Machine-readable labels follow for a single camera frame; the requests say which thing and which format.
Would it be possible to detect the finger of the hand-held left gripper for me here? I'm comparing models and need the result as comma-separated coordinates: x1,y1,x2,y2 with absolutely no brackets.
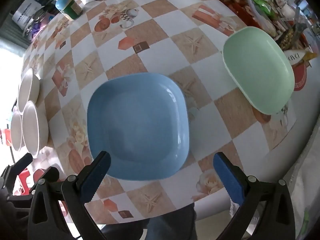
37,166,60,183
7,153,34,174

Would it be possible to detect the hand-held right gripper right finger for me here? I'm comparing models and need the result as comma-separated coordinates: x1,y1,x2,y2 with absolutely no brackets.
213,152,297,240

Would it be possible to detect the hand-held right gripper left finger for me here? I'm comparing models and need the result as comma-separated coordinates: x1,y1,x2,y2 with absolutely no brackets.
27,151,112,240

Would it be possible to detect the white bowl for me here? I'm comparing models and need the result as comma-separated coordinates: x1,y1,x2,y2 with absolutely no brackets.
10,109,25,152
18,68,41,105
22,101,49,158

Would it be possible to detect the blue square plate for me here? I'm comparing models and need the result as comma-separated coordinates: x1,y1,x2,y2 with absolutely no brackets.
87,72,190,181

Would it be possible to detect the round red label lid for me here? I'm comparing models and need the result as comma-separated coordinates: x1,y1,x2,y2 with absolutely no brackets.
284,49,308,91

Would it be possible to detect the checkered printed tablecloth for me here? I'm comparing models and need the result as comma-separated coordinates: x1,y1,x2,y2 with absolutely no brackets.
22,0,310,225

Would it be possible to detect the white printed box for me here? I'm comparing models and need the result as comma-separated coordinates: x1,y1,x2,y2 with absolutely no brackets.
12,0,50,30

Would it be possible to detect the red tray of snacks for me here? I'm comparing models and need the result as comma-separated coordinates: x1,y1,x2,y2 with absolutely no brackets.
232,0,314,55

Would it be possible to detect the green packet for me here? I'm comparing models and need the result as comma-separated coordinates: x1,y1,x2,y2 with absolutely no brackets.
250,0,272,15

